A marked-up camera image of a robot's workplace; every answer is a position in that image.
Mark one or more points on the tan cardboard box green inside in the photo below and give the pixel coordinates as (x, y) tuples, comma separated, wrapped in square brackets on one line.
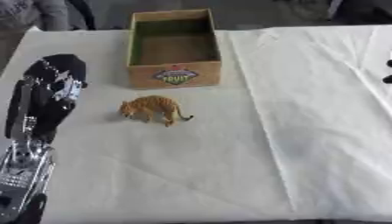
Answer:
[(173, 55)]

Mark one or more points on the person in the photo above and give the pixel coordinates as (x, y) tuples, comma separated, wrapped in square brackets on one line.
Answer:
[(23, 17)]

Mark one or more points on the orange toy tiger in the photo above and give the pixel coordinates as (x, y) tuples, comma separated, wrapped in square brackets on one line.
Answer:
[(151, 107)]

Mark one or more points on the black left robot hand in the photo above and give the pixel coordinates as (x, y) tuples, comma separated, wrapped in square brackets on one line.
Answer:
[(50, 87)]

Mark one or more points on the black chair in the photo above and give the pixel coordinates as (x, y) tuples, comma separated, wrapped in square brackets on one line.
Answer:
[(363, 11)]

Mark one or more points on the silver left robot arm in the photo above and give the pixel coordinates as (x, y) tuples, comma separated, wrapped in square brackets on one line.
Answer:
[(23, 178)]

